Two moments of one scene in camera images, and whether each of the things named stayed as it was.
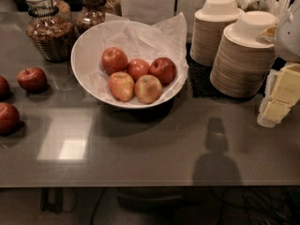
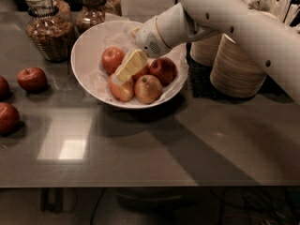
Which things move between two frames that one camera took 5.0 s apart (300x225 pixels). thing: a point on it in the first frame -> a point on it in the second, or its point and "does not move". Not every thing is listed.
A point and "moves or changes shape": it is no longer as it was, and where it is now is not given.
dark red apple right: (163, 68) does not move
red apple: (138, 67) moves or changes shape
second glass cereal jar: (93, 12) does not move
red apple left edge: (5, 89) does not move
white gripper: (289, 37) -> (147, 37)
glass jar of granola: (50, 24) does not move
